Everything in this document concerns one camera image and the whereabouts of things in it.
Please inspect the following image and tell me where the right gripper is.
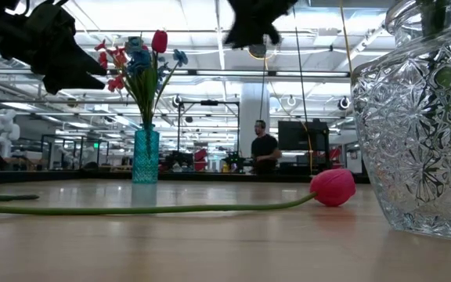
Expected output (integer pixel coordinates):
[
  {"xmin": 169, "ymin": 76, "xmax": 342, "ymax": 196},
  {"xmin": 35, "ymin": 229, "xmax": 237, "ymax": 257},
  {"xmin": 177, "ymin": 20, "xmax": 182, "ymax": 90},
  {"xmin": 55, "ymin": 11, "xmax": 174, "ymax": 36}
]
[{"xmin": 224, "ymin": 0, "xmax": 299, "ymax": 49}]

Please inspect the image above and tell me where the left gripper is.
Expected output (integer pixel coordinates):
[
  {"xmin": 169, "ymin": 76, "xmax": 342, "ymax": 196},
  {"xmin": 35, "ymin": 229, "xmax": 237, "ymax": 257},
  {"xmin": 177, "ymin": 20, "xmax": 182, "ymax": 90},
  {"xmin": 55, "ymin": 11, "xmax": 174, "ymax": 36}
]
[{"xmin": 24, "ymin": 0, "xmax": 107, "ymax": 96}]

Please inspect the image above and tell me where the red artificial flower bunch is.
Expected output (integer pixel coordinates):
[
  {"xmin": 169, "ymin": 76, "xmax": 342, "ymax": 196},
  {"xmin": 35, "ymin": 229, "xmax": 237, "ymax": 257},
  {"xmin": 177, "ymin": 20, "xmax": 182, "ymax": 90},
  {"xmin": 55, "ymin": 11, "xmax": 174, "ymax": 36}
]
[{"xmin": 94, "ymin": 38, "xmax": 129, "ymax": 93}]

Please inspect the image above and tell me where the blue artificial flower bunch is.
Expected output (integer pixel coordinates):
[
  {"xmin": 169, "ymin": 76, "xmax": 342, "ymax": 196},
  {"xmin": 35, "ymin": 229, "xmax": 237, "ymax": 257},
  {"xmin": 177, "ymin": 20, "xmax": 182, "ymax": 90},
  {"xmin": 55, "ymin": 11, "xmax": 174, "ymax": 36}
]
[{"xmin": 124, "ymin": 36, "xmax": 189, "ymax": 126}]

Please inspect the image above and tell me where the red artificial tulip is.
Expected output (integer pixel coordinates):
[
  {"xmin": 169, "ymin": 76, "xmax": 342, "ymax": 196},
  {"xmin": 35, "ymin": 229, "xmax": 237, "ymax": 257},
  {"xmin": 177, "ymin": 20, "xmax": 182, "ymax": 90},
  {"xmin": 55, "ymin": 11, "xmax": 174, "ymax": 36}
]
[{"xmin": 146, "ymin": 29, "xmax": 169, "ymax": 126}]

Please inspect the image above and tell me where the deep pink artificial tulip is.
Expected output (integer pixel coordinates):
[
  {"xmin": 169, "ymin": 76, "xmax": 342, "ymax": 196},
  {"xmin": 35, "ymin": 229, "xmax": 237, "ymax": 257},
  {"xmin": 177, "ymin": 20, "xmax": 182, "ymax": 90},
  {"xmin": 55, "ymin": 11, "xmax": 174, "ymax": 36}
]
[{"xmin": 0, "ymin": 168, "xmax": 357, "ymax": 216}]

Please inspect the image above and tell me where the teal glass vase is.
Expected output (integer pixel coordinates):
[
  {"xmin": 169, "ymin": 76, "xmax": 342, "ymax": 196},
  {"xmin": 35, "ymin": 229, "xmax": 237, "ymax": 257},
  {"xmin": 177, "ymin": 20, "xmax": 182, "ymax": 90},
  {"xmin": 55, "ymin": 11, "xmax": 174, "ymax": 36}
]
[{"xmin": 132, "ymin": 124, "xmax": 161, "ymax": 185}]

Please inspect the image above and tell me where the clear cut-glass vase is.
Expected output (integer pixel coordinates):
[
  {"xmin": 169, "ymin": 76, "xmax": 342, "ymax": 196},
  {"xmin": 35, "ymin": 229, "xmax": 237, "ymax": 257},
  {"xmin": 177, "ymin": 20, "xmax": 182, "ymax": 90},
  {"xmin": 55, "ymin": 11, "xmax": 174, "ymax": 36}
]
[{"xmin": 349, "ymin": 0, "xmax": 451, "ymax": 246}]

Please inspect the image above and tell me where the long ceiling light bar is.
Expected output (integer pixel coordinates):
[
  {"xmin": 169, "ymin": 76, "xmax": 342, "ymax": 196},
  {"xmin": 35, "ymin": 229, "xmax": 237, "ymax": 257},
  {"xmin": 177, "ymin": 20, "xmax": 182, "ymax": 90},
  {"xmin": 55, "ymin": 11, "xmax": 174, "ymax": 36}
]
[{"xmin": 107, "ymin": 69, "xmax": 351, "ymax": 78}]

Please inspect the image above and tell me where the white building column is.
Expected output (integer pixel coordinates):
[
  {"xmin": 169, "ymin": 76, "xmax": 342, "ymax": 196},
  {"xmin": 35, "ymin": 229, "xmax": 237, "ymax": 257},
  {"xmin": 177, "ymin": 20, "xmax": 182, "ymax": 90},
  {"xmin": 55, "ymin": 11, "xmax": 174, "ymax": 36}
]
[{"xmin": 240, "ymin": 81, "xmax": 270, "ymax": 157}]

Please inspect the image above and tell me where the white robot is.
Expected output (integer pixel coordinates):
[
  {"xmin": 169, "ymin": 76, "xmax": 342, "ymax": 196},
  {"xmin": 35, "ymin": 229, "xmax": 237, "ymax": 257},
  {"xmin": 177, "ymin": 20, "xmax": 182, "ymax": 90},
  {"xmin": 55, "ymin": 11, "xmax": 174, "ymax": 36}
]
[{"xmin": 0, "ymin": 108, "xmax": 21, "ymax": 158}]

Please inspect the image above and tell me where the black monitor on stand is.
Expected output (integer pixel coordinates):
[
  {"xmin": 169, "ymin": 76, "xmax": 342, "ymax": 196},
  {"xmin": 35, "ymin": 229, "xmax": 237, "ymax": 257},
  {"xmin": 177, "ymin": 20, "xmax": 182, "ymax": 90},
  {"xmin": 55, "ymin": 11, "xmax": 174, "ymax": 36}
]
[{"xmin": 277, "ymin": 119, "xmax": 330, "ymax": 176}]

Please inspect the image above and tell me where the person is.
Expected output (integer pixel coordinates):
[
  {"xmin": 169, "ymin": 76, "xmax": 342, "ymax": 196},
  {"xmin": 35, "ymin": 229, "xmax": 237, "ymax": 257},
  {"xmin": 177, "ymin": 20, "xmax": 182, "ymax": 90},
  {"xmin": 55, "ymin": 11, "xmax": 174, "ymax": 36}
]
[{"xmin": 251, "ymin": 119, "xmax": 283, "ymax": 175}]

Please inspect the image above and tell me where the black device with green lights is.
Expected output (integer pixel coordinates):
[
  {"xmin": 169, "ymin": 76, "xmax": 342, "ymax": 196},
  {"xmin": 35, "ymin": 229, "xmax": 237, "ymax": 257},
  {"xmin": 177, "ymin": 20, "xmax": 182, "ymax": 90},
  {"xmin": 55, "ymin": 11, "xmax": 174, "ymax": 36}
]
[{"xmin": 225, "ymin": 151, "xmax": 247, "ymax": 174}]

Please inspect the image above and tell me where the red equipment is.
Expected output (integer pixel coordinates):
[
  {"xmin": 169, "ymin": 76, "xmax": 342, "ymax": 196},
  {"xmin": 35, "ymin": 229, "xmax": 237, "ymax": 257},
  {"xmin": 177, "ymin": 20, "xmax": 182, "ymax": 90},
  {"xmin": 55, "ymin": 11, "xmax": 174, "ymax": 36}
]
[{"xmin": 193, "ymin": 148, "xmax": 209, "ymax": 172}]

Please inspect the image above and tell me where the round hanging cable reel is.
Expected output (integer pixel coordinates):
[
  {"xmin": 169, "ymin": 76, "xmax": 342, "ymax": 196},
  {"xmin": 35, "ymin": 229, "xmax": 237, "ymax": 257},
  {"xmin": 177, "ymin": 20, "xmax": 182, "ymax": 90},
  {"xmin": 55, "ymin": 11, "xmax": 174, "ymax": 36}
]
[{"xmin": 247, "ymin": 43, "xmax": 268, "ymax": 61}]

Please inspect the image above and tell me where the black hanging cable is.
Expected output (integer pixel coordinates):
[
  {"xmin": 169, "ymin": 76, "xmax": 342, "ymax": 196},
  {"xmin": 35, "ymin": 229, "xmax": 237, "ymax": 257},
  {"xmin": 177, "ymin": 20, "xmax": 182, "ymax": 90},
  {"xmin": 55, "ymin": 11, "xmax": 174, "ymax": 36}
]
[{"xmin": 293, "ymin": 15, "xmax": 309, "ymax": 122}]

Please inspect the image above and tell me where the yellow cable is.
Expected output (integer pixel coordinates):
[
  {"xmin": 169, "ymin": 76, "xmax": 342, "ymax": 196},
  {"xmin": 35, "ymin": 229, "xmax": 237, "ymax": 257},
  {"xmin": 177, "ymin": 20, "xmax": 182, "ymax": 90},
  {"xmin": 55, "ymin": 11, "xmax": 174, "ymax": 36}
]
[{"xmin": 337, "ymin": 0, "xmax": 355, "ymax": 78}]

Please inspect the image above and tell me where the black workcell frame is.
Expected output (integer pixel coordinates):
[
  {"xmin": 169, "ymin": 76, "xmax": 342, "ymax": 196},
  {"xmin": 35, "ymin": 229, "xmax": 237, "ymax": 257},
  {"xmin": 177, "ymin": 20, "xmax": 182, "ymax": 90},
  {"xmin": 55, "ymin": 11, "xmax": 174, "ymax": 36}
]
[{"xmin": 176, "ymin": 99, "xmax": 241, "ymax": 157}]

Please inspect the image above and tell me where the black aluminium table frame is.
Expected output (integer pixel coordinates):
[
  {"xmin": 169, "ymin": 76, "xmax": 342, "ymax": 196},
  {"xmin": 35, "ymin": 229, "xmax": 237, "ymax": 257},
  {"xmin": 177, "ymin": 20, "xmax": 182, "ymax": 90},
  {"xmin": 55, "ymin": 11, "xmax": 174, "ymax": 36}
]
[{"xmin": 0, "ymin": 168, "xmax": 370, "ymax": 186}]

